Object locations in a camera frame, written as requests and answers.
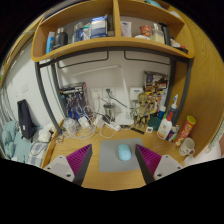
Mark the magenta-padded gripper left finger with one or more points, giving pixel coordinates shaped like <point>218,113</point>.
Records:
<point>58,165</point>

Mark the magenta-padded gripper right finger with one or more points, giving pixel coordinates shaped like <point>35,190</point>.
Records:
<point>166,165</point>

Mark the light blue computer mouse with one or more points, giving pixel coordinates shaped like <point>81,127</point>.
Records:
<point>124,152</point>

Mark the white mug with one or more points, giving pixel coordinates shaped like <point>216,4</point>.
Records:
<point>186,146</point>

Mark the white crumpled cloth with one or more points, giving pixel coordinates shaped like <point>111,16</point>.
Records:
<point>46,134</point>

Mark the white red-capped pump bottle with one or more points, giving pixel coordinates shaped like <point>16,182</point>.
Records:
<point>164,128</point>

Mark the red chips canister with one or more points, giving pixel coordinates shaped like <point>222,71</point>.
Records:
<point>185,131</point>

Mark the small white cube clock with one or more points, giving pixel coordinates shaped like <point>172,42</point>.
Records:
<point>149,129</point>

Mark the clear plastic jar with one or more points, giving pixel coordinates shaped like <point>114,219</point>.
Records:
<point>70,126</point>

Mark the dark green round container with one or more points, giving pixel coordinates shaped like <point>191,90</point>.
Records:
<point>153,124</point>

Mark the black ruler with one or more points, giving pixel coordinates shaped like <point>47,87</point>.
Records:
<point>140,130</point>

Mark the white charger block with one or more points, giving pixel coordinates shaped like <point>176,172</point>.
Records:
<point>83,122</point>

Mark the teal cloth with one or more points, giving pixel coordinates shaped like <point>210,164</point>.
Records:
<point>13,143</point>

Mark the blue-capped white tube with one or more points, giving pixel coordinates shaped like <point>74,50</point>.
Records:
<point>161,112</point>

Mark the black bag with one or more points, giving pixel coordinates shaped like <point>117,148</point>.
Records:
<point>26,120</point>

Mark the clear blue spray bottle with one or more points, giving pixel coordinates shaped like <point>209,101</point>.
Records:
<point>173,106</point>

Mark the brown tree figure toy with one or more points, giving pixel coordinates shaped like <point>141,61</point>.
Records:
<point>143,110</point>

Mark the white power strip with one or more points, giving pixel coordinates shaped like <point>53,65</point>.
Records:
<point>111,125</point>

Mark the blue model kit box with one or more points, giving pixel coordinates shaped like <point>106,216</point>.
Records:
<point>73,100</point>

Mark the steel cup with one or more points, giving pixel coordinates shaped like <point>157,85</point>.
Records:
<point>109,111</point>

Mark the white desk lamp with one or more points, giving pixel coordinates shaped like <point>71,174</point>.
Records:
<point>123,96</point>

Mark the dark model kit box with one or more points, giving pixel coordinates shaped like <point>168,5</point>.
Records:
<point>156,80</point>

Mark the wooden shelf unit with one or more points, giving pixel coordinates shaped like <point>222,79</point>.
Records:
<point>110,41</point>

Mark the white wall box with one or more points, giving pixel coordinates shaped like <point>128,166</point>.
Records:
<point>136,93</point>

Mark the white wall socket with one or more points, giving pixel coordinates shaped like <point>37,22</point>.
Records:
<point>111,90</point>
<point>95,93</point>

